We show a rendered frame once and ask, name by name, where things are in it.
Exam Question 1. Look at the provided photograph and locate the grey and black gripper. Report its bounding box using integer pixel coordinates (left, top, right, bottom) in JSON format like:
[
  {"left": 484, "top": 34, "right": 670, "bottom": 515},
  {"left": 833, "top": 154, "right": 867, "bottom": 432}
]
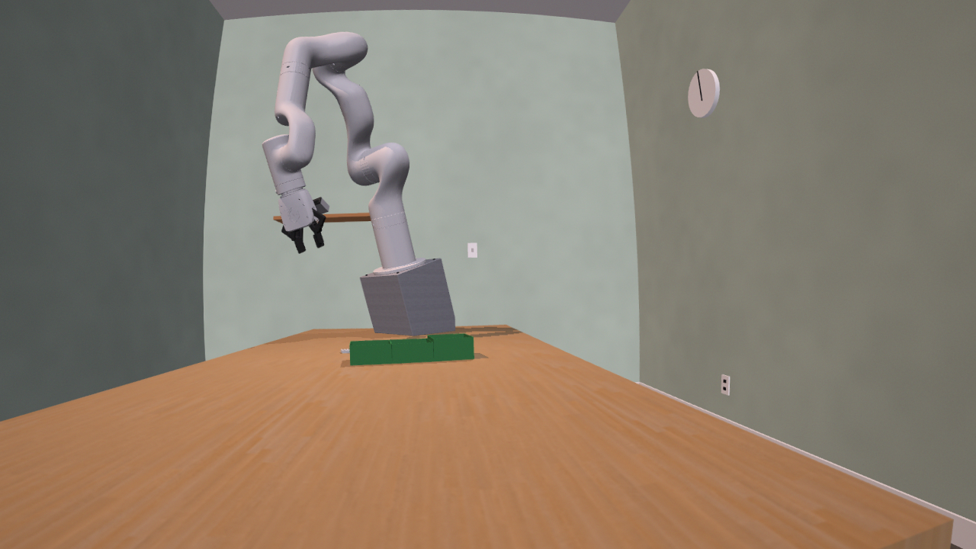
[{"left": 278, "top": 188, "right": 326, "bottom": 254}]

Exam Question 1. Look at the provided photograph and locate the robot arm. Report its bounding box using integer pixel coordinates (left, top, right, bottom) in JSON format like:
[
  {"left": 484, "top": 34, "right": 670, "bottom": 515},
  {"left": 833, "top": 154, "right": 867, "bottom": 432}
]
[{"left": 262, "top": 32, "right": 426, "bottom": 275}]

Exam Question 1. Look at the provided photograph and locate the green three-compartment tray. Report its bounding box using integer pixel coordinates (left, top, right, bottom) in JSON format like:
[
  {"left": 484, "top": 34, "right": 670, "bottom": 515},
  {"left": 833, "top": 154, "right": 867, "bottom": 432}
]
[{"left": 349, "top": 333, "right": 474, "bottom": 365}]

